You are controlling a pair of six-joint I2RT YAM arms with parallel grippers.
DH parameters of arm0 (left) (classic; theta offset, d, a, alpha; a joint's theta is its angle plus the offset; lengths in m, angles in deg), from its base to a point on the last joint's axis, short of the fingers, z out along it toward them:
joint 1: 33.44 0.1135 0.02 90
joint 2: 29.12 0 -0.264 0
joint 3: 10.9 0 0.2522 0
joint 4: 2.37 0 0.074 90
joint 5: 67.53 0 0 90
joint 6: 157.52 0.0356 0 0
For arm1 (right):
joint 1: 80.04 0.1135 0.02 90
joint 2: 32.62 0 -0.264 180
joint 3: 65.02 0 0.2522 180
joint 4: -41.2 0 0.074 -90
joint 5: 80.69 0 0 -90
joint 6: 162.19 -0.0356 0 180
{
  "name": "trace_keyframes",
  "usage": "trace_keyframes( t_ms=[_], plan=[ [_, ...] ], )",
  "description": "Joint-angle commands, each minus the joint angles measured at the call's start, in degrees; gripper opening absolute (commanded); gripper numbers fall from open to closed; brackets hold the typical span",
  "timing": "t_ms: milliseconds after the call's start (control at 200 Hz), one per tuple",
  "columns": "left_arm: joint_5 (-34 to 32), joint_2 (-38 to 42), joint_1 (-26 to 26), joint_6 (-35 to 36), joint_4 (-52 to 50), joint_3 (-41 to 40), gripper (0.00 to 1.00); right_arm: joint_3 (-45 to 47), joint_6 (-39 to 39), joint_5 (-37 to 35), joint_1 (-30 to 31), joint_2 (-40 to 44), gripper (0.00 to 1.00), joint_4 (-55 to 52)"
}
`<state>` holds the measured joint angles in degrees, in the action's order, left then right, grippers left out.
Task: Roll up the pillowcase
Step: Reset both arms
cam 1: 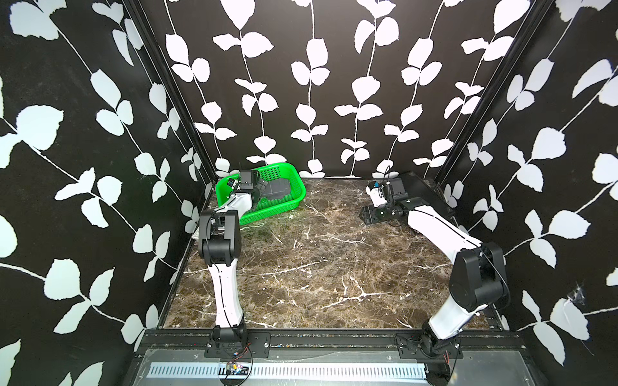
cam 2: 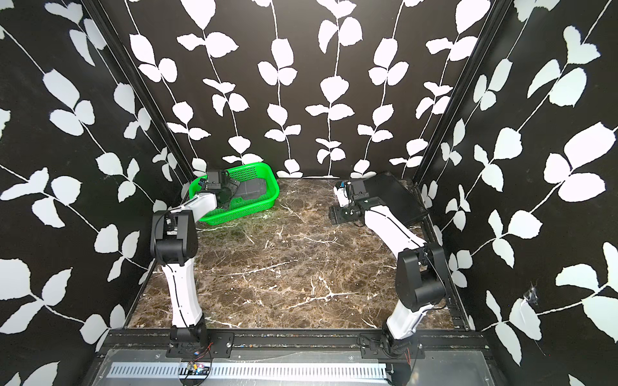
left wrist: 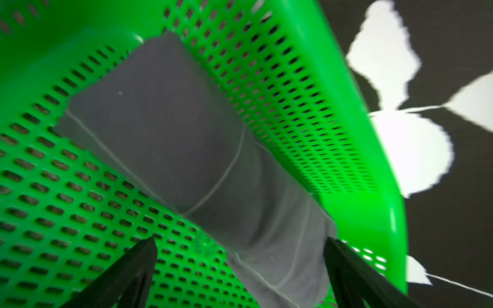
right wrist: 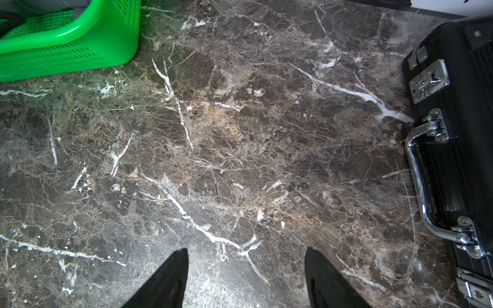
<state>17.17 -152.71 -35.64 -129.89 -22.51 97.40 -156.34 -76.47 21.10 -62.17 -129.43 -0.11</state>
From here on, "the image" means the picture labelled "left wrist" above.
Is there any dark grey grid pillowcase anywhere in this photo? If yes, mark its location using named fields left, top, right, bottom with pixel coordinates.
left=55, top=32, right=337, bottom=307

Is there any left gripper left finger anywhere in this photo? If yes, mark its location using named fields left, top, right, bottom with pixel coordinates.
left=62, top=237, right=157, bottom=308

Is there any green plastic basket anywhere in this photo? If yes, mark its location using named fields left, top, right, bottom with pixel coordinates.
left=0, top=0, right=409, bottom=308

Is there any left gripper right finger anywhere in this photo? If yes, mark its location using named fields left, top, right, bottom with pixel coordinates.
left=324, top=237, right=419, bottom=308

